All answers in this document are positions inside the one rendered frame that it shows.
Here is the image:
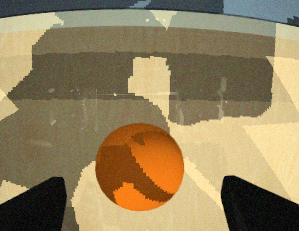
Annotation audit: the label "clear low corner walls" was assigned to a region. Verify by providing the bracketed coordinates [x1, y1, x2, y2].
[0, 9, 299, 41]

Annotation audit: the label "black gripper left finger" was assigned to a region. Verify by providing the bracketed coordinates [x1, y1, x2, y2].
[0, 176, 67, 231]

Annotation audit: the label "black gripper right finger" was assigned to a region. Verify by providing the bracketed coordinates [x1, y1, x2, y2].
[221, 176, 299, 231]

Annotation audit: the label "orange ball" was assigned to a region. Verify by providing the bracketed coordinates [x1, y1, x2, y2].
[95, 123, 185, 211]

